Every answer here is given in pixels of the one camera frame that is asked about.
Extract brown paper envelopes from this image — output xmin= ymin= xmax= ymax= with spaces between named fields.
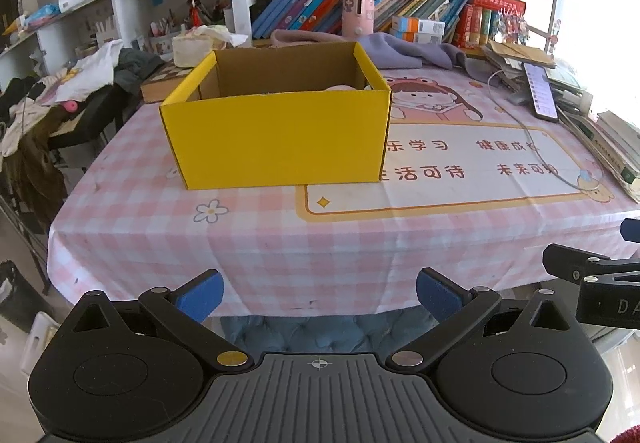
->
xmin=482 ymin=39 xmax=556 ymax=69

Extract white cable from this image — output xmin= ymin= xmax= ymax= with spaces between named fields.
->
xmin=487 ymin=68 xmax=606 ymax=192

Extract stack of books and papers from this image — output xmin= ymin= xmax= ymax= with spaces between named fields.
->
xmin=550 ymin=68 xmax=640 ymax=204

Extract pink cylindrical tumbler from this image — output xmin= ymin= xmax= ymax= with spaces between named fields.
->
xmin=342 ymin=0 xmax=377 ymax=38

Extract cream tissue box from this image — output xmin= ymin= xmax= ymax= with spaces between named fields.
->
xmin=172 ymin=24 xmax=250 ymax=69

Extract blue tufted cushion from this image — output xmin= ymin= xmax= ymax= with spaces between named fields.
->
xmin=220 ymin=310 xmax=441 ymax=355

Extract orange white carton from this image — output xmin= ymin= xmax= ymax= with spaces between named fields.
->
xmin=390 ymin=29 xmax=443 ymax=44
xmin=391 ymin=14 xmax=446 ymax=35

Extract purple cloth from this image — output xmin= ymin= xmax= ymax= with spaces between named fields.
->
xmin=270 ymin=29 xmax=493 ymax=84

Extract dark grey garment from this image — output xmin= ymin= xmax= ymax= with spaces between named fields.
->
xmin=114 ymin=48 xmax=166 ymax=92

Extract black bag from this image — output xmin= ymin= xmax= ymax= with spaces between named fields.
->
xmin=0 ymin=260 xmax=53 ymax=335

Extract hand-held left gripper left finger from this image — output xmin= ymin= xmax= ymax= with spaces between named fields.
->
xmin=65 ymin=269 xmax=255 ymax=374

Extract white printed garment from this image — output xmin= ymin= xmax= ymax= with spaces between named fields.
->
xmin=40 ymin=39 xmax=123 ymax=102

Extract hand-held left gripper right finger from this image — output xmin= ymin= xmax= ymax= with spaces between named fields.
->
xmin=387 ymin=267 xmax=577 ymax=372

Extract black smartphone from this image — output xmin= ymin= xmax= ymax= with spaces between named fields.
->
xmin=522 ymin=62 xmax=559 ymax=123

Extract white plastic crate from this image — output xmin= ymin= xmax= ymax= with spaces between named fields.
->
xmin=20 ymin=312 xmax=63 ymax=376

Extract pink checked tablecloth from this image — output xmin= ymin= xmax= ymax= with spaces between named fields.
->
xmin=47 ymin=63 xmax=640 ymax=319

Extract wooden box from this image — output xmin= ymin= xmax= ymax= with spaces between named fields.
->
xmin=141 ymin=62 xmax=193 ymax=103

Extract row of leaning books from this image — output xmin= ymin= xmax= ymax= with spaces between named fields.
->
xmin=250 ymin=0 xmax=473 ymax=41

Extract yellow cardboard box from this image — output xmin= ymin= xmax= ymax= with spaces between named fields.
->
xmin=159 ymin=42 xmax=392 ymax=190

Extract red book set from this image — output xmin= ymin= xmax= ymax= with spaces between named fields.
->
xmin=452 ymin=0 xmax=527 ymax=49

